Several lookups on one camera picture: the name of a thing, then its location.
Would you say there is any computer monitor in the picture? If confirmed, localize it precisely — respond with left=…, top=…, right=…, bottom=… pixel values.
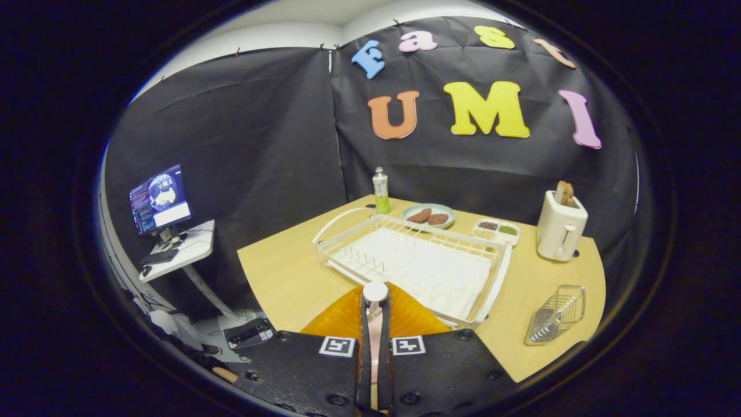
left=129, top=164, right=193, bottom=244

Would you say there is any metal wire basket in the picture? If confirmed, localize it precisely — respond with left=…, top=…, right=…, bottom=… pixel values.
left=525, top=284, right=586, bottom=347

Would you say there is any pink plate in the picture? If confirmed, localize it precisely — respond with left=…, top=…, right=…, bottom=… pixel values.
left=367, top=306, right=385, bottom=401

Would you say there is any white side desk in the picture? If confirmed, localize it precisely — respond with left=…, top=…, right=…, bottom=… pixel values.
left=139, top=219, right=239, bottom=318

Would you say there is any white toaster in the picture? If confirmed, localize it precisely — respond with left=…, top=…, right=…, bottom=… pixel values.
left=536, top=191, right=589, bottom=262

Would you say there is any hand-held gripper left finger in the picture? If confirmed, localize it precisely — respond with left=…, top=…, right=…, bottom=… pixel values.
left=242, top=283, right=374, bottom=417

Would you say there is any white divided condiment tray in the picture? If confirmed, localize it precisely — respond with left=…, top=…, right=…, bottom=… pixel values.
left=472, top=218, right=520, bottom=246

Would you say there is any black device on floor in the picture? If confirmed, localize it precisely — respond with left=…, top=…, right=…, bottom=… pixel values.
left=224, top=317, right=276, bottom=350

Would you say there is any black keyboard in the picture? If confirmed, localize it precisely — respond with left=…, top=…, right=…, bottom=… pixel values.
left=141, top=248, right=180, bottom=266

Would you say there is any teal plate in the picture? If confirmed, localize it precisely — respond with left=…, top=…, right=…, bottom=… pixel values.
left=402, top=203, right=456, bottom=230

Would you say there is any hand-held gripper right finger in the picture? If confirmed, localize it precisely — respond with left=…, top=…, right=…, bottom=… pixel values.
left=379, top=283, right=519, bottom=417

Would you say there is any white wire dish rack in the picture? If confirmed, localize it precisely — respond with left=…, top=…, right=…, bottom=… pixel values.
left=313, top=207, right=513, bottom=330

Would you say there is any clear bottle with green liquid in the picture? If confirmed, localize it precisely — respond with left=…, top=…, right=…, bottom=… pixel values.
left=372, top=167, right=391, bottom=215

